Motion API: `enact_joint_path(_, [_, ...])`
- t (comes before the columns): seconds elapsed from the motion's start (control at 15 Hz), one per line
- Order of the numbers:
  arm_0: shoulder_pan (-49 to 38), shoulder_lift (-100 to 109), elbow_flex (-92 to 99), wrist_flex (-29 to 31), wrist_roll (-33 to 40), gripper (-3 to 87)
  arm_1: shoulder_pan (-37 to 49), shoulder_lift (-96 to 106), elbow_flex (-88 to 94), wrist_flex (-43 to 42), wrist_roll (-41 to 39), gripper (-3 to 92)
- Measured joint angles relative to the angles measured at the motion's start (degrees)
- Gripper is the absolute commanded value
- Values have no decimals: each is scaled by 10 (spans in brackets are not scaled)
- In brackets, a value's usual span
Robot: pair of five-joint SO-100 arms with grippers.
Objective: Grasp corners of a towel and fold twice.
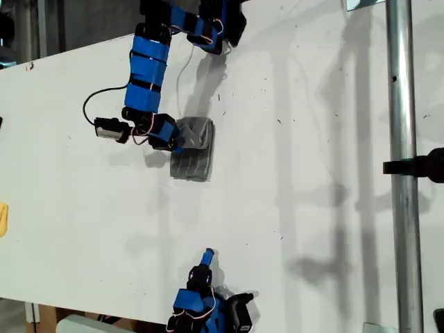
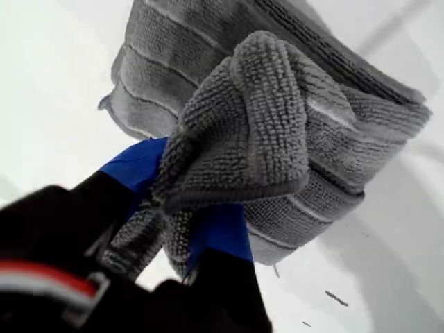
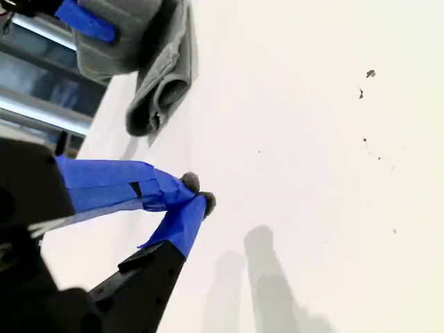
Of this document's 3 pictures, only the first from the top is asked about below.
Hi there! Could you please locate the steel post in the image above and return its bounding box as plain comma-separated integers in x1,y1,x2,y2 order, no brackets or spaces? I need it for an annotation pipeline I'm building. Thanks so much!
384,0,425,333

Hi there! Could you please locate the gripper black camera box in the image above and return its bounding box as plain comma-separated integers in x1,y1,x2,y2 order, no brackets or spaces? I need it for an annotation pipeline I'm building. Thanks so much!
227,292,256,333
94,117,131,144

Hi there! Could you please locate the white plastic box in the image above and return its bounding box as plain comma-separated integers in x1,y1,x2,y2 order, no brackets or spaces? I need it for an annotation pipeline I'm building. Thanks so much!
55,314,117,333

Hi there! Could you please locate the camera black cable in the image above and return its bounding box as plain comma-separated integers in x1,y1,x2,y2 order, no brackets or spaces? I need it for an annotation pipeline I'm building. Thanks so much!
82,85,128,126

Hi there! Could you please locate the yellow object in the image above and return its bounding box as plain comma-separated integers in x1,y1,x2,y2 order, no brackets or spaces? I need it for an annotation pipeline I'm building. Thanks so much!
0,202,10,239

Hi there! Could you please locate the wooden table leg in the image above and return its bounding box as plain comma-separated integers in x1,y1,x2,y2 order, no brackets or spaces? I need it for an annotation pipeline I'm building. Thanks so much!
24,302,58,333

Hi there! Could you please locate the grey striped towel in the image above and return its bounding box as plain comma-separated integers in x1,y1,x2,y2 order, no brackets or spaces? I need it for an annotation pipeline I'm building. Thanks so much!
169,117,216,181

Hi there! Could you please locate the black clamp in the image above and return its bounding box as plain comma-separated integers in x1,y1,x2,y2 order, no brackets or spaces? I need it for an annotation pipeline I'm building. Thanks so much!
382,146,444,184

